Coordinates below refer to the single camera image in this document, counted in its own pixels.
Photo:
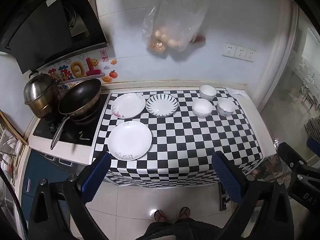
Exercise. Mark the stainless steel steamer pot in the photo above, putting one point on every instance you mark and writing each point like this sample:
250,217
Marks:
40,90

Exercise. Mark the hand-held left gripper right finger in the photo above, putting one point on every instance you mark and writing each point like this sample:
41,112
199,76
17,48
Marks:
227,180

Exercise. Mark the black range hood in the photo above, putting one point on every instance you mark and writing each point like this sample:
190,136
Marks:
37,30

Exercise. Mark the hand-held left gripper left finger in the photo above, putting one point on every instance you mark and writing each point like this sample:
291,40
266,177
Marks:
96,177

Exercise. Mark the black and white checkered tablecloth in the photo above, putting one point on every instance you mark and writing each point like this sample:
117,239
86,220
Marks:
187,140

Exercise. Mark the large white plate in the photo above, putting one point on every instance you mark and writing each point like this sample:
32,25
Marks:
130,140

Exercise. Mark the wooden frame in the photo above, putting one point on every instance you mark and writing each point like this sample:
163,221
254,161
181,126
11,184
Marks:
13,127

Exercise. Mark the person's right foot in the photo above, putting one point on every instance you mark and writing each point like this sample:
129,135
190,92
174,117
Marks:
184,213

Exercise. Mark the glass sliding door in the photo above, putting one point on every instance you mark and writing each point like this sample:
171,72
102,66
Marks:
287,92

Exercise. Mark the white bowl with black rim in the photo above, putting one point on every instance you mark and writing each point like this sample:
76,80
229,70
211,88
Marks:
207,92

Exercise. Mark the white bowl with blue rim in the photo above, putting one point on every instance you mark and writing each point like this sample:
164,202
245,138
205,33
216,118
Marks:
202,108

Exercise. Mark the person's left foot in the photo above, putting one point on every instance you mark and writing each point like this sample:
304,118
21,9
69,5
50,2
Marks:
160,215

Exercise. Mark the colourful wall sticker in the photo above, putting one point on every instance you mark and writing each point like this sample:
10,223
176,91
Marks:
77,68

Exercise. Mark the person's foot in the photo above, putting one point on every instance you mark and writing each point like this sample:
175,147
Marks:
160,215
184,213

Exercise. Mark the white cloth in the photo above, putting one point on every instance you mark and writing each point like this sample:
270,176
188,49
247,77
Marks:
236,92

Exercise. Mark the metal table leg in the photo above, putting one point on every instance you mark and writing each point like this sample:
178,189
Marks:
225,200

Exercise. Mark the blue cabinet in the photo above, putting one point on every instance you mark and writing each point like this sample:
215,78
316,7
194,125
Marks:
37,170

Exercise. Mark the black cooktop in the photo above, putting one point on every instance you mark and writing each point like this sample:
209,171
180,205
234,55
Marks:
75,135

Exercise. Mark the white floral bowl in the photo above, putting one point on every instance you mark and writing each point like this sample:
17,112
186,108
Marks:
225,106

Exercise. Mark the white floral plate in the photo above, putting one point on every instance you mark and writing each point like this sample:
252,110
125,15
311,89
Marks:
128,105

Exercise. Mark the white wall socket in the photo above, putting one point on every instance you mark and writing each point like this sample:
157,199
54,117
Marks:
229,50
249,55
240,52

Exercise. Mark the white plate with striped rim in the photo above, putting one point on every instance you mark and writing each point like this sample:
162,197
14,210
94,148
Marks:
162,105

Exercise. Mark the clear plastic bag with eggs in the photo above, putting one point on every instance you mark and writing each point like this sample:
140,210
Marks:
175,25

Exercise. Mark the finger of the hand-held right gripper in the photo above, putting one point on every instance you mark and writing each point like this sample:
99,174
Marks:
313,143
290,155

